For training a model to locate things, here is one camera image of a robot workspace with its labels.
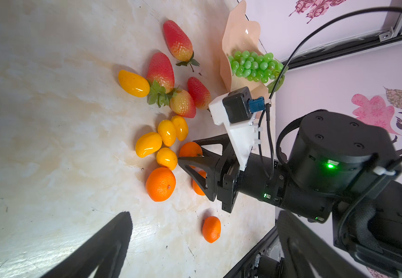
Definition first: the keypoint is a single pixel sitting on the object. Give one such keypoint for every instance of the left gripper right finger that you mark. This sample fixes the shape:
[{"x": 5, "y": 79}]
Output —
[{"x": 306, "y": 255}]

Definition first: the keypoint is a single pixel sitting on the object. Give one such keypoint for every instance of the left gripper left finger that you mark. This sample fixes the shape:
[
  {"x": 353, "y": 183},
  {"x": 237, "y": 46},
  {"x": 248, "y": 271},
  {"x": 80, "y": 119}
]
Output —
[{"x": 103, "y": 254}]

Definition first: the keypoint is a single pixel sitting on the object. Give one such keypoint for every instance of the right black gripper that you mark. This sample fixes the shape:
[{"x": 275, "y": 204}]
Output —
[{"x": 221, "y": 183}]

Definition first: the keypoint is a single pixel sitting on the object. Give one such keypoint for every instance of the small orange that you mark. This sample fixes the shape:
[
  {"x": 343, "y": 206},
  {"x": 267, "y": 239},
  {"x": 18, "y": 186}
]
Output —
[{"x": 190, "y": 149}]

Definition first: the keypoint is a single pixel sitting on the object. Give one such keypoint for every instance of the large orange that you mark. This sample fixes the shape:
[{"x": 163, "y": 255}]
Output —
[{"x": 160, "y": 184}]

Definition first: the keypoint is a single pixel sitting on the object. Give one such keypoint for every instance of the green grape bunch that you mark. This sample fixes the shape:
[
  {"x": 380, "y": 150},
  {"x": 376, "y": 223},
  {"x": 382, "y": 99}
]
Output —
[{"x": 254, "y": 67}]

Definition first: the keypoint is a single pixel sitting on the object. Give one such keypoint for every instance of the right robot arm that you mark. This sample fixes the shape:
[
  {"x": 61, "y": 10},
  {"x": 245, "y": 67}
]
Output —
[{"x": 339, "y": 168}]

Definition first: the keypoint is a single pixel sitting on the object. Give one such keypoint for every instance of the yellow kumquat upper right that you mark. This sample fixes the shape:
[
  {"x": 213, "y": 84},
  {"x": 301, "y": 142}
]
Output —
[{"x": 181, "y": 127}]

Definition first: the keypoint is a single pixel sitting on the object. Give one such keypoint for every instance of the yellow kumquat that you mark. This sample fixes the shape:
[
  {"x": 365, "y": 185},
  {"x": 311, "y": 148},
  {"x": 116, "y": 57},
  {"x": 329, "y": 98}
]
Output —
[
  {"x": 133, "y": 84},
  {"x": 167, "y": 158},
  {"x": 148, "y": 144},
  {"x": 167, "y": 132},
  {"x": 181, "y": 127}
]

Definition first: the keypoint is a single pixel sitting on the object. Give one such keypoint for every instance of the yellow kumquat bottom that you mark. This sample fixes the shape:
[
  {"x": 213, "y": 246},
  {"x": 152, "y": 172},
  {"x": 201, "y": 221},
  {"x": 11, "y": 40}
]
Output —
[{"x": 167, "y": 158}]

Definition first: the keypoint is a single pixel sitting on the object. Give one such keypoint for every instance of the yellow kumquat upper left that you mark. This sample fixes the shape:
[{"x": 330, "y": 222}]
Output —
[{"x": 167, "y": 132}]

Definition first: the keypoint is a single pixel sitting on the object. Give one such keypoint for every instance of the right cluster red strawberry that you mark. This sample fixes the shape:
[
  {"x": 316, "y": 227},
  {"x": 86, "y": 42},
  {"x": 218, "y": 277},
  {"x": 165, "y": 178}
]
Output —
[{"x": 200, "y": 94}]

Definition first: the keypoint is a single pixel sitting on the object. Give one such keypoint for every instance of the pale red strawberry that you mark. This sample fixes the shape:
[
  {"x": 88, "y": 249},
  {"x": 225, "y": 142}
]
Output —
[{"x": 183, "y": 104}]

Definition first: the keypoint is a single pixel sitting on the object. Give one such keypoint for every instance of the lone orange front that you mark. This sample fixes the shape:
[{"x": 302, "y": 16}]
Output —
[{"x": 211, "y": 229}]

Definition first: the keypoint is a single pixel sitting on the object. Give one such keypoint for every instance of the yellow kumquat lower left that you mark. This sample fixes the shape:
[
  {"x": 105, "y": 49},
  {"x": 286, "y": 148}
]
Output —
[{"x": 148, "y": 144}]

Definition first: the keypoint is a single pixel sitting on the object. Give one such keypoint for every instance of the red strawberry with leaves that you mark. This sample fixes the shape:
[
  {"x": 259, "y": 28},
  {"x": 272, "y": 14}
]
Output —
[{"x": 161, "y": 79}]

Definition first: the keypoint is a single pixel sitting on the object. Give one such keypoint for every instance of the far left yellow kumquat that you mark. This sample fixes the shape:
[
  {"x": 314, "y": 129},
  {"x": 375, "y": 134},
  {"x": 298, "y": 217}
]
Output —
[{"x": 133, "y": 84}]

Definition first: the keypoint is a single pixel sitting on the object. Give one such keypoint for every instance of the top red strawberry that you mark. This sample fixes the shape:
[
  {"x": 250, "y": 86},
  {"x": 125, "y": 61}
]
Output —
[{"x": 179, "y": 44}]

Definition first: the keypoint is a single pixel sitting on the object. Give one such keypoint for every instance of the black base frame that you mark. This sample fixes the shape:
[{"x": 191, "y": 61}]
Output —
[{"x": 264, "y": 260}]

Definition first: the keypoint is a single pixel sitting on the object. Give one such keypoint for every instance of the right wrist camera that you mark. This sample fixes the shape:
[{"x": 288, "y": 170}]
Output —
[{"x": 237, "y": 111}]

